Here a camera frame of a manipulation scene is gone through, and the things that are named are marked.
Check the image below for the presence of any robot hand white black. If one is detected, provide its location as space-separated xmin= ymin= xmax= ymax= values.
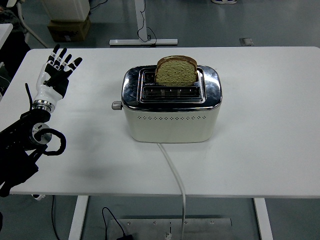
xmin=33 ymin=43 xmax=83 ymax=106

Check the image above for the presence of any white chrome toaster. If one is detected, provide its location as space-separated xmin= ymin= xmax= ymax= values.
xmin=111 ymin=65 xmax=223 ymax=144

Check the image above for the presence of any person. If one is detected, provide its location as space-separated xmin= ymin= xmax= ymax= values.
xmin=0 ymin=6 xmax=31 ymax=76

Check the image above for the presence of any brown cardboard box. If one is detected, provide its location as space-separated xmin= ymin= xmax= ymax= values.
xmin=47 ymin=16 xmax=91 ymax=43

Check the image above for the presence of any white side table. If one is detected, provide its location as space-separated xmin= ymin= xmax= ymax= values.
xmin=0 ymin=23 xmax=14 ymax=51

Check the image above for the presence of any white box-shaped appliance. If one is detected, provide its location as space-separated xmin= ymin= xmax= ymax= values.
xmin=41 ymin=0 xmax=91 ymax=22

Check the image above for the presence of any white background table leg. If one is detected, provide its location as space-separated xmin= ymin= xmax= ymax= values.
xmin=109 ymin=0 xmax=179 ymax=47

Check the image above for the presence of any brown bread slice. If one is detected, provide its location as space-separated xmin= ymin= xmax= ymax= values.
xmin=154 ymin=55 xmax=198 ymax=88

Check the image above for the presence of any grey metal plate with screws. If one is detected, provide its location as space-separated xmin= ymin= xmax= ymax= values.
xmin=107 ymin=218 xmax=233 ymax=240

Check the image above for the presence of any grey floor socket plate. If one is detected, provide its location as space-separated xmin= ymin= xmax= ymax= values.
xmin=239 ymin=37 xmax=255 ymax=47

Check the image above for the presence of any white chair frame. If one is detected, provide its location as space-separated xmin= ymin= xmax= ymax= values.
xmin=6 ymin=0 xmax=50 ymax=48

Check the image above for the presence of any black cable on table leg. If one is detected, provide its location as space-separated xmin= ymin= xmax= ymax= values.
xmin=136 ymin=0 xmax=158 ymax=48

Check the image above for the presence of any thin black hanging cable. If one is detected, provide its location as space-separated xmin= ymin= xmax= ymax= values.
xmin=51 ymin=195 xmax=62 ymax=240

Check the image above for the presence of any black adapter cable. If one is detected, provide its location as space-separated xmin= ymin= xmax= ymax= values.
xmin=101 ymin=206 xmax=126 ymax=237

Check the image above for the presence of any white toaster power cord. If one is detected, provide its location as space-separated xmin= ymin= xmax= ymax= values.
xmin=156 ymin=142 xmax=187 ymax=240

